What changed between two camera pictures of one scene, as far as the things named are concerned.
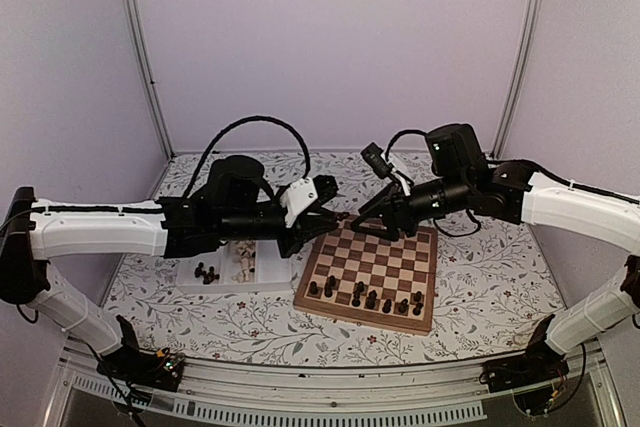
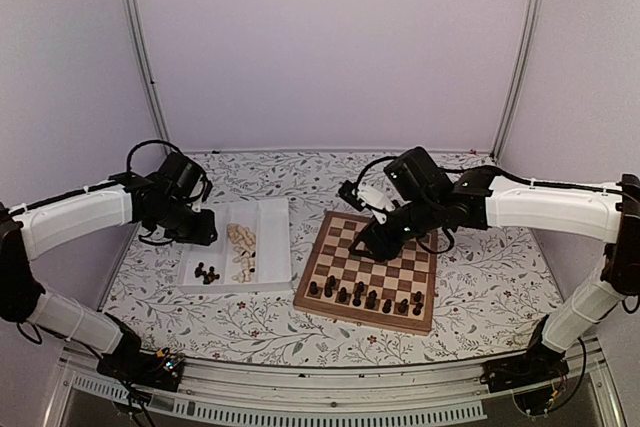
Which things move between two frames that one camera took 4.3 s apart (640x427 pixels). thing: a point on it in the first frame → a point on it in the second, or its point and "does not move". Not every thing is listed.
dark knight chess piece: x=403 y=306 does not move
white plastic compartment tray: x=244 y=267 does not move
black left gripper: x=305 y=230 → x=203 y=234
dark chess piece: x=370 y=301 does not move
